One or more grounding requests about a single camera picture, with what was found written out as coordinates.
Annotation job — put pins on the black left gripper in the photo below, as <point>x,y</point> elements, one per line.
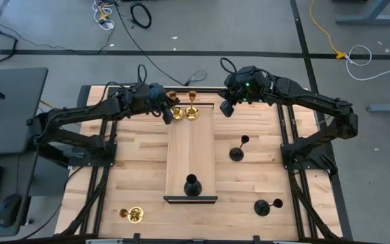
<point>151,100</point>

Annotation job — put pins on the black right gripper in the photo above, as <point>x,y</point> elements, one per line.
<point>249,84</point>

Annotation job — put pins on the gold candlestick holder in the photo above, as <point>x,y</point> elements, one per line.
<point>177,114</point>
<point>192,114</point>
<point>136,215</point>

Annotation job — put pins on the black candlestick holder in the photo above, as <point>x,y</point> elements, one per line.
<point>236,155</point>
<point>193,188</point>
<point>262,208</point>

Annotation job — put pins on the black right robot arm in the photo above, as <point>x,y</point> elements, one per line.
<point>317,100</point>

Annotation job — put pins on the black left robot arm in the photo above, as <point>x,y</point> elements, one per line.
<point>80,112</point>

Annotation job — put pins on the wooden desk grey leg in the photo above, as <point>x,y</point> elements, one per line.
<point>367,19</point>

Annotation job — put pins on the dark grey desk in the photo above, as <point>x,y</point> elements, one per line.
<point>12,112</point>

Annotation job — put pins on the black computer mouse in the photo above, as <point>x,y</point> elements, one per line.
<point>9,210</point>

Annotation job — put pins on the black aluminium table frame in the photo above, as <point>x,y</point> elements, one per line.
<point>208,89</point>

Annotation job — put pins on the wooden riser black metal frame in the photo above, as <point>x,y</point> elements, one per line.
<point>190,149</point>

